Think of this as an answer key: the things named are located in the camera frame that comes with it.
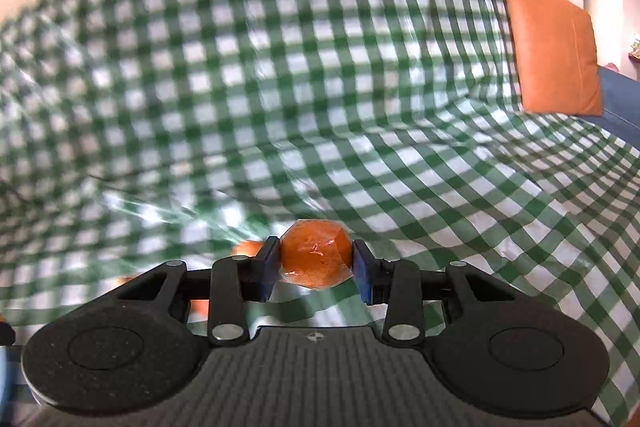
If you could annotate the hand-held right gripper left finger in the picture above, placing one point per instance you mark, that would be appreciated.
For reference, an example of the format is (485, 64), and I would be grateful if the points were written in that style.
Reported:
(267, 268)

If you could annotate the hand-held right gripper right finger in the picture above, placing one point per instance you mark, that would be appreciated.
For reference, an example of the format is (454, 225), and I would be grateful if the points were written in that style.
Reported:
(362, 274)

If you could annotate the plastic-wrapped orange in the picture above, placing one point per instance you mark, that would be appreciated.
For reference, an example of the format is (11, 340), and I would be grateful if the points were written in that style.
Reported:
(315, 254)

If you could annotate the small orange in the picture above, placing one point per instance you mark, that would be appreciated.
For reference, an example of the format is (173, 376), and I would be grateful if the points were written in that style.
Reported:
(200, 308)
(246, 249)
(127, 280)

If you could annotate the clear plastic bag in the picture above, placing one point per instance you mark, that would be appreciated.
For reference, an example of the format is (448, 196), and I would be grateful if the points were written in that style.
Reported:
(165, 212)

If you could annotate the green checked cloth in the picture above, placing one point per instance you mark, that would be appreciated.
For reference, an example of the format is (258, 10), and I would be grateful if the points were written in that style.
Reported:
(320, 82)

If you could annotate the orange cushion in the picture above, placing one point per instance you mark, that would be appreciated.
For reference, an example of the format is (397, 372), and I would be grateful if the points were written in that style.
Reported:
(552, 47)

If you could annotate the blue fabric cushion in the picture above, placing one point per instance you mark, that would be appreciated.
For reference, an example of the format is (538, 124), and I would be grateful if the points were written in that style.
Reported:
(620, 99)

